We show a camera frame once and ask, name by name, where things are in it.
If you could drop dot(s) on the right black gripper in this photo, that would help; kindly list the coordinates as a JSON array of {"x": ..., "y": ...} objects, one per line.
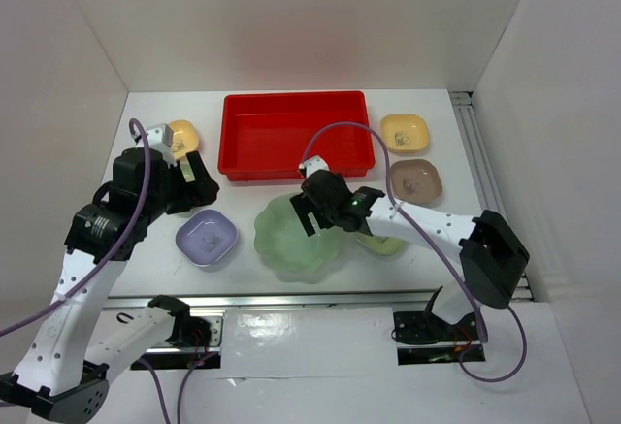
[{"x": 304, "y": 205}]

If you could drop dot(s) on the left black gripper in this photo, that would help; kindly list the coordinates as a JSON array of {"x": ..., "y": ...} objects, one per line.
[{"x": 201, "y": 190}]

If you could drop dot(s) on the large green scalloped bowl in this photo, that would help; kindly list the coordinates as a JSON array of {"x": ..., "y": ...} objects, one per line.
[{"x": 284, "y": 246}]

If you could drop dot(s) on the green square plate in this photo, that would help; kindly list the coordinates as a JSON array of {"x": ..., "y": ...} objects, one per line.
[{"x": 382, "y": 246}]

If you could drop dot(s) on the brown square plate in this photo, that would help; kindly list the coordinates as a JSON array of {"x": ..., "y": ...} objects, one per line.
[{"x": 416, "y": 181}]

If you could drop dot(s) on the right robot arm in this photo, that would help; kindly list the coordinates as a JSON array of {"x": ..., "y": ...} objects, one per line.
[{"x": 444, "y": 233}]

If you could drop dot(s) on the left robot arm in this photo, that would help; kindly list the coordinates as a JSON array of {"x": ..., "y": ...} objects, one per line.
[{"x": 64, "y": 377}]

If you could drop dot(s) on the red plastic bin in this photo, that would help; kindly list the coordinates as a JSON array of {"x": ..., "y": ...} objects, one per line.
[{"x": 264, "y": 136}]

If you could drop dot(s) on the yellow square plate left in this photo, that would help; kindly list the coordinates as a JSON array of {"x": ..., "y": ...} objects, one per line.
[{"x": 185, "y": 138}]

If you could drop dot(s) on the yellow square plate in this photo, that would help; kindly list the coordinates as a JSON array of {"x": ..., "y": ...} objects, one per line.
[
  {"x": 404, "y": 133},
  {"x": 185, "y": 138}
]

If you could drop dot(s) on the purple square plate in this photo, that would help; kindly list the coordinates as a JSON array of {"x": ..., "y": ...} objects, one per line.
[{"x": 206, "y": 237}]

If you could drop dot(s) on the yellow square plate right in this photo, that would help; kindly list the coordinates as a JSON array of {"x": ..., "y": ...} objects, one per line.
[{"x": 404, "y": 133}]

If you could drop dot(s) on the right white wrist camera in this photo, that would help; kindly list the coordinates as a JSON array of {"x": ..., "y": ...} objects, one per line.
[{"x": 312, "y": 165}]

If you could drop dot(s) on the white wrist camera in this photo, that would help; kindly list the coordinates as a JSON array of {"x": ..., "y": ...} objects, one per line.
[
  {"x": 312, "y": 165},
  {"x": 160, "y": 139}
]

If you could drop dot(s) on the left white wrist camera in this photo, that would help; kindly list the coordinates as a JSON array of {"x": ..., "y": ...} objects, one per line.
[{"x": 160, "y": 139}]

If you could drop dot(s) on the aluminium rail front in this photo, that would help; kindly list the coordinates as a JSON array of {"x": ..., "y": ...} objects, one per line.
[{"x": 266, "y": 301}]

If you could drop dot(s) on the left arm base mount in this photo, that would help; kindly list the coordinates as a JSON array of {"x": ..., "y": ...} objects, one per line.
[{"x": 195, "y": 344}]

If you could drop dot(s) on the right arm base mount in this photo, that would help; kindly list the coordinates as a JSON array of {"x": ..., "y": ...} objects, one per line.
[{"x": 423, "y": 339}]

